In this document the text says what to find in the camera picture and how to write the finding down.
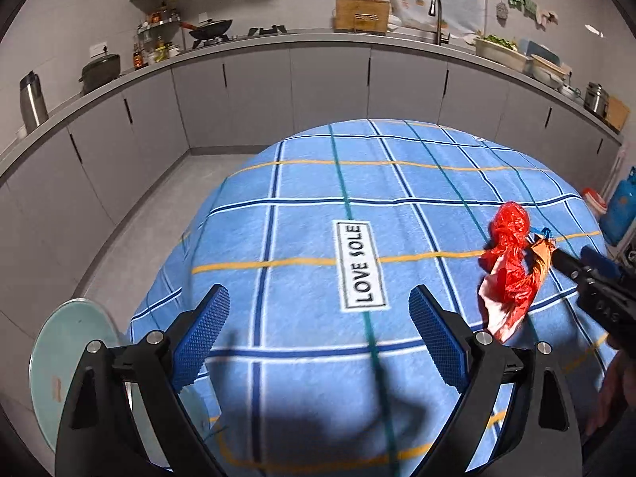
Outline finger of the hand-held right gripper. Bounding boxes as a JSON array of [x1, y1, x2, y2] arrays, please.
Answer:
[[581, 245, 622, 279], [551, 248, 595, 284]]

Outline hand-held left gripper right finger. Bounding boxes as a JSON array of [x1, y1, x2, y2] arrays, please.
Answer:
[[408, 284, 583, 477]]

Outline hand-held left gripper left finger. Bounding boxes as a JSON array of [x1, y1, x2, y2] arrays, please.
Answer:
[[54, 284, 231, 477]]

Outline orange blue snack wrapper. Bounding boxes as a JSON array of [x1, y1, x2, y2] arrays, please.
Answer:
[[527, 227, 557, 285]]

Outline red plastic bag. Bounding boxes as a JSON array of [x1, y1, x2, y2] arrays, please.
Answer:
[[478, 202, 541, 345]]

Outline teal plastic wastebasket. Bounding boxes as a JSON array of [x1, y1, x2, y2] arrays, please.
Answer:
[[29, 297, 166, 466]]

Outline person's right forearm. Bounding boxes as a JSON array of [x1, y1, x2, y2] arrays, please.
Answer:
[[583, 347, 636, 439]]

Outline blue gas cylinder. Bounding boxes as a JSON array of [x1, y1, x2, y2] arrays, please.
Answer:
[[601, 168, 636, 245]]

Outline red lid plastic container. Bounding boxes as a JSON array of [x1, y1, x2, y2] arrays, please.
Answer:
[[581, 187, 605, 220]]

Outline wooden board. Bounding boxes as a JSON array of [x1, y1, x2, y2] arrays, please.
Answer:
[[607, 96, 631, 130]]

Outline steel pot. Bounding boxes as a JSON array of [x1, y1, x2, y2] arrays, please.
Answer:
[[583, 81, 611, 115]]

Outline blue plaid tablecloth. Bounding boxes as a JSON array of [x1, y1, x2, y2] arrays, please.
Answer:
[[126, 118, 615, 477]]

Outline cream pot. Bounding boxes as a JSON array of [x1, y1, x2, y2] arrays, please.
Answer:
[[530, 54, 568, 85]]

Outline blue cutting board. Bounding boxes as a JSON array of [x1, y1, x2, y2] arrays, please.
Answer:
[[526, 40, 572, 68]]

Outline cream basin with vegetables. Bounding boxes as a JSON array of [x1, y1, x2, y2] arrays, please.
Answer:
[[474, 34, 529, 73]]

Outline hanging green towels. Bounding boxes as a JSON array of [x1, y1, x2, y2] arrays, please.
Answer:
[[499, 0, 560, 29]]

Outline black kitchen faucet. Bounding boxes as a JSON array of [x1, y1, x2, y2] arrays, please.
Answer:
[[429, 0, 451, 46]]

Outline black rice cooker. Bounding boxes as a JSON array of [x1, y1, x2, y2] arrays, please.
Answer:
[[78, 53, 123, 95]]

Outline grey kitchen counter cabinets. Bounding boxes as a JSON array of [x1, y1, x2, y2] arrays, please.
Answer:
[[0, 29, 625, 291]]

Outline steel thermos jug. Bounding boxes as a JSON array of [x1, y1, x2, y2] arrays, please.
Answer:
[[19, 72, 50, 130]]

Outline spice rack with bottles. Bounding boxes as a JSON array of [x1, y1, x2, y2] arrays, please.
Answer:
[[132, 3, 181, 71]]

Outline black wok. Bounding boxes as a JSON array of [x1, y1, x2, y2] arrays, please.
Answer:
[[179, 18, 234, 43]]

